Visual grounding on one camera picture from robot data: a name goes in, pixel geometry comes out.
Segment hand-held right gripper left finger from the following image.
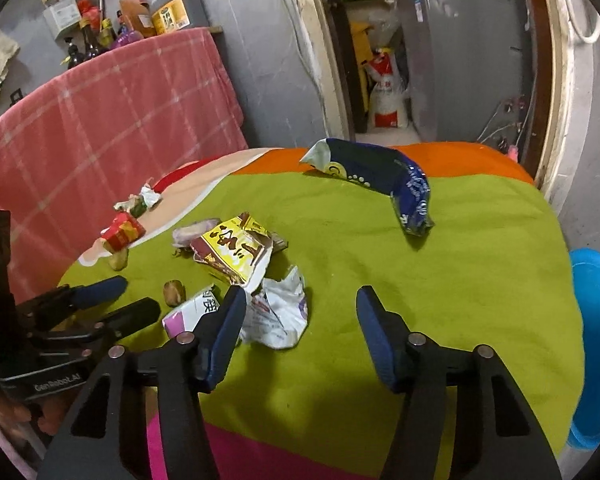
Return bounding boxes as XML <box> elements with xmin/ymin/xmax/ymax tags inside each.
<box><xmin>36</xmin><ymin>285</ymin><xmax>248</xmax><ymax>480</ymax></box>

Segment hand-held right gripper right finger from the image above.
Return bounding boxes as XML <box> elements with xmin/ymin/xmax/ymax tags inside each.
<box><xmin>356</xmin><ymin>285</ymin><xmax>563</xmax><ymax>480</ymax></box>

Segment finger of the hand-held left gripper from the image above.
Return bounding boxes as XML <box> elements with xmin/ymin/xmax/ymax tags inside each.
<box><xmin>17</xmin><ymin>276</ymin><xmax>129</xmax><ymax>322</ymax></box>
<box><xmin>32</xmin><ymin>297</ymin><xmax>161</xmax><ymax>347</ymax></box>

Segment blue plastic bucket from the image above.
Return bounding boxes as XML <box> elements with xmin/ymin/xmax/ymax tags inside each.
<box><xmin>565</xmin><ymin>248</ymin><xmax>600</xmax><ymax>451</ymax></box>

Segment person's left hand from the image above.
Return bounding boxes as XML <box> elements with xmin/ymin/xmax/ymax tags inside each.
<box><xmin>0</xmin><ymin>396</ymin><xmax>66</xmax><ymax>441</ymax></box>

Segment small red carton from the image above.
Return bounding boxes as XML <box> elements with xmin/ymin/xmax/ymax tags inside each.
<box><xmin>101</xmin><ymin>211</ymin><xmax>147</xmax><ymax>253</ymax></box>

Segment yellow brown snack bag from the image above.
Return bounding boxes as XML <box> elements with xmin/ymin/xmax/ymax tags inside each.
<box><xmin>189</xmin><ymin>212</ymin><xmax>276</xmax><ymax>293</ymax></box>

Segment colourful green orange blanket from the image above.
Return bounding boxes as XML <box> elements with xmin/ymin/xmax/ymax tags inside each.
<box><xmin>57</xmin><ymin>142</ymin><xmax>586</xmax><ymax>480</ymax></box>

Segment crumpled green white wrapper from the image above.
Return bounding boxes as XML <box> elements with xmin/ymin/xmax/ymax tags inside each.
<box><xmin>113</xmin><ymin>185</ymin><xmax>162</xmax><ymax>218</ymax></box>

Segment dark blue snack bag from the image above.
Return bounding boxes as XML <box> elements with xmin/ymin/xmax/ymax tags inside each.
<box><xmin>299</xmin><ymin>137</ymin><xmax>435</xmax><ymax>237</ymax></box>

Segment pink plaid blanket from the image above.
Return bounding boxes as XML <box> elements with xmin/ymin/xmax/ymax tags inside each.
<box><xmin>0</xmin><ymin>27</ymin><xmax>246</xmax><ymax>306</ymax></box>

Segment white red sack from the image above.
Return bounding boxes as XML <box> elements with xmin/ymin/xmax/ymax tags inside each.
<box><xmin>361</xmin><ymin>47</ymin><xmax>416</xmax><ymax>133</ymax></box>

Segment purple bottle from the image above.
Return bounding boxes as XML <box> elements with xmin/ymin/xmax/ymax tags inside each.
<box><xmin>112</xmin><ymin>27</ymin><xmax>144</xmax><ymax>51</ymax></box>

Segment dry branches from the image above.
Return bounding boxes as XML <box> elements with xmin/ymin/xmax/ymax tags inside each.
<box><xmin>480</xmin><ymin>95</ymin><xmax>525</xmax><ymax>151</ymax></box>

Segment cardboard box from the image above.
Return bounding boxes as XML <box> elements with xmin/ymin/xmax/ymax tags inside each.
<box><xmin>42</xmin><ymin>0</ymin><xmax>83</xmax><ymax>38</ymax></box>

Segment orange bottle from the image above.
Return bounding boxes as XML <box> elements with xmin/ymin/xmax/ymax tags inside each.
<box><xmin>118</xmin><ymin>0</ymin><xmax>157</xmax><ymax>38</ymax></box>

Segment red bag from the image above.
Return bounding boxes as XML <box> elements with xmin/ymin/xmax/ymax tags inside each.
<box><xmin>77</xmin><ymin>0</ymin><xmax>101</xmax><ymax>26</ymax></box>

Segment grey refrigerator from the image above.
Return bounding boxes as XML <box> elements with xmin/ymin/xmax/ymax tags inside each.
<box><xmin>397</xmin><ymin>0</ymin><xmax>536</xmax><ymax>143</ymax></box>

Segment large oil bottle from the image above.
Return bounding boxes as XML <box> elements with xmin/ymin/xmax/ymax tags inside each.
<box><xmin>151</xmin><ymin>0</ymin><xmax>211</xmax><ymax>36</ymax></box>

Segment dark wooden door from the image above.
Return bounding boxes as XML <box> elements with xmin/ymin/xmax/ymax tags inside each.
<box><xmin>314</xmin><ymin>0</ymin><xmax>371</xmax><ymax>137</ymax></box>

